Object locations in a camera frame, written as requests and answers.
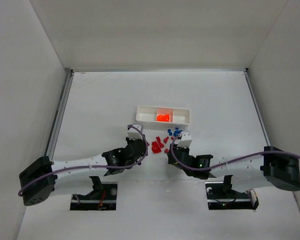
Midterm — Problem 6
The orange spiral lego piece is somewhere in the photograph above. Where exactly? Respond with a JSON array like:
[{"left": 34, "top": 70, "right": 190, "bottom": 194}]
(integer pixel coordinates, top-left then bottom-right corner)
[{"left": 156, "top": 114, "right": 164, "bottom": 122}]

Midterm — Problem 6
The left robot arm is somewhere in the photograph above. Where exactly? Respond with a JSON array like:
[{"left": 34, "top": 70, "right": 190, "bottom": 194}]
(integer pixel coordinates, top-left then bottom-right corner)
[{"left": 18, "top": 138, "right": 149, "bottom": 207}]

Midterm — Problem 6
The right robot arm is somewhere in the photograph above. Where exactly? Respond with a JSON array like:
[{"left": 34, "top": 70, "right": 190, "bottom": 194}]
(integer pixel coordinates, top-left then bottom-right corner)
[{"left": 167, "top": 145, "right": 300, "bottom": 193}]

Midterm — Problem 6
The large blue curved lego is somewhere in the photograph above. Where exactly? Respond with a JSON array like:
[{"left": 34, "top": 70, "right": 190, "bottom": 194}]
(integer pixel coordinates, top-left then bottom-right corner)
[{"left": 173, "top": 130, "right": 182, "bottom": 137}]

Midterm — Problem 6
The white three-compartment tray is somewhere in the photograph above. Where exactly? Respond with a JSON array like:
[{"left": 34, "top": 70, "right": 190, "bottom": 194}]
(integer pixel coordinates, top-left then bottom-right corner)
[{"left": 135, "top": 105, "right": 191, "bottom": 126}]

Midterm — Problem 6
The orange spiral piece in tray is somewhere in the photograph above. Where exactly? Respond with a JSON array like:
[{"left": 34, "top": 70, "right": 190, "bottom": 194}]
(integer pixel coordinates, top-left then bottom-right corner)
[{"left": 163, "top": 114, "right": 170, "bottom": 122}]

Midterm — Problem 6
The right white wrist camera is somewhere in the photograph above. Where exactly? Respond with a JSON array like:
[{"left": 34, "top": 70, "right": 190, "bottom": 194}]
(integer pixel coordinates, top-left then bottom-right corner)
[{"left": 177, "top": 131, "right": 193, "bottom": 148}]

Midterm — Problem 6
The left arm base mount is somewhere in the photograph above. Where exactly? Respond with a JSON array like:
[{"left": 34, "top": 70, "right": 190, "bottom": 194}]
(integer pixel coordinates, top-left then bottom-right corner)
[{"left": 69, "top": 176, "right": 118, "bottom": 211}]

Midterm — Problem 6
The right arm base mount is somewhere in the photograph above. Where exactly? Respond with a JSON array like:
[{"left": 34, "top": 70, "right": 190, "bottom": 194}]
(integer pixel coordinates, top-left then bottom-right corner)
[{"left": 205, "top": 175, "right": 259, "bottom": 211}]

